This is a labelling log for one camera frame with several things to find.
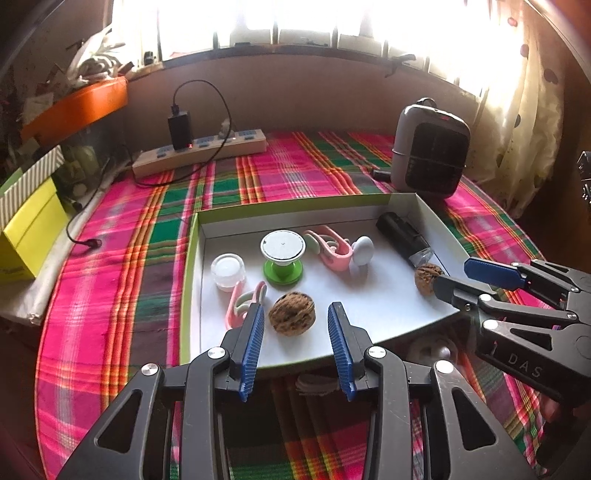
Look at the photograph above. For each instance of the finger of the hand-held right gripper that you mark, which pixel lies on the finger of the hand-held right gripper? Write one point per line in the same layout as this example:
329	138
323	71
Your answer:
457	290
494	273

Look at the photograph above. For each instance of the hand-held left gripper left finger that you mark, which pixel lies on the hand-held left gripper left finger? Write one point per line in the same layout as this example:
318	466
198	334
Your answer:
251	350

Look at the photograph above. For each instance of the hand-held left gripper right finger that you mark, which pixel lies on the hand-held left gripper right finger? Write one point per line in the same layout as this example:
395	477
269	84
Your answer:
341	350

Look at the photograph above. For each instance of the small walnut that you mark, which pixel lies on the small walnut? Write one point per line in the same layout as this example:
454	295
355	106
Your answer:
427	278

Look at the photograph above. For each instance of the pink clip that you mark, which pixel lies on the pink clip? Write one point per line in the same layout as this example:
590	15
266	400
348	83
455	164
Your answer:
238	307
334	261

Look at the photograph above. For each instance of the white green-edged tray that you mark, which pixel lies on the white green-edged tray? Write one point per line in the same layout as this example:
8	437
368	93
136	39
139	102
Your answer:
369	314

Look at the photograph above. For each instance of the large walnut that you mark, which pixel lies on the large walnut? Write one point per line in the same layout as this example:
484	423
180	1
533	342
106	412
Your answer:
292	316

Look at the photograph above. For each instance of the small white jar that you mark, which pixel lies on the small white jar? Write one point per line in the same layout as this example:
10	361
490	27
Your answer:
227	272

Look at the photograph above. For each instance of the pale egg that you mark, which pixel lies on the pale egg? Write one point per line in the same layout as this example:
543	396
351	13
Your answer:
363	249

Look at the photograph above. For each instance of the white round gadget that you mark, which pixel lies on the white round gadget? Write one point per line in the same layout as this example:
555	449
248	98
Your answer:
431	350

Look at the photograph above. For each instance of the black device with clear cap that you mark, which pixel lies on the black device with clear cap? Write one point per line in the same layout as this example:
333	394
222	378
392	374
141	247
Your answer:
399	233

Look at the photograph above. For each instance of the green white knob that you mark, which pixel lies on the green white knob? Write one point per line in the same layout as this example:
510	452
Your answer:
282	258

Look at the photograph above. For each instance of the grey portable heater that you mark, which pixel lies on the grey portable heater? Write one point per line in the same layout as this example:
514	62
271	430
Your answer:
429	152

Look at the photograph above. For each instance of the pink green plaid tablecloth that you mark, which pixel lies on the pink green plaid tablecloth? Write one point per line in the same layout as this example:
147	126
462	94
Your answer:
115	277

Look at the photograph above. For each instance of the cream dotted curtain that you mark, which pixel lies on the cream dotted curtain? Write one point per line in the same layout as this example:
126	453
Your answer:
531	106

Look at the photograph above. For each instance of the beige power strip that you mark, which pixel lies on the beige power strip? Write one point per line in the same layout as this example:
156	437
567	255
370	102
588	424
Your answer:
203	152

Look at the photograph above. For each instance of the white plug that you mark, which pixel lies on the white plug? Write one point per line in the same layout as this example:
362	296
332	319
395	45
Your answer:
224	128

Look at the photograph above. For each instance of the white board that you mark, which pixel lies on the white board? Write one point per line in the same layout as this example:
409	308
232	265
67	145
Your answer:
23	304

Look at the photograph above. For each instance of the glass tank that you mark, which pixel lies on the glass tank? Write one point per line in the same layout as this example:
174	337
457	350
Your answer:
90	161

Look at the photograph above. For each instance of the yellow box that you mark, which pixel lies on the yellow box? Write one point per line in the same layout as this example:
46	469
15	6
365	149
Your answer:
27	235

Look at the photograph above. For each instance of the striped box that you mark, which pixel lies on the striped box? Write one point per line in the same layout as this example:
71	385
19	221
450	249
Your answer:
32	177

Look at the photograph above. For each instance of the orange tray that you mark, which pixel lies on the orange tray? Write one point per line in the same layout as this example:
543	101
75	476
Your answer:
78	104

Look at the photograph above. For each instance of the dried plant bundle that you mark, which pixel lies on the dried plant bundle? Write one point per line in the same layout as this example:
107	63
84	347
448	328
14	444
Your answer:
94	57

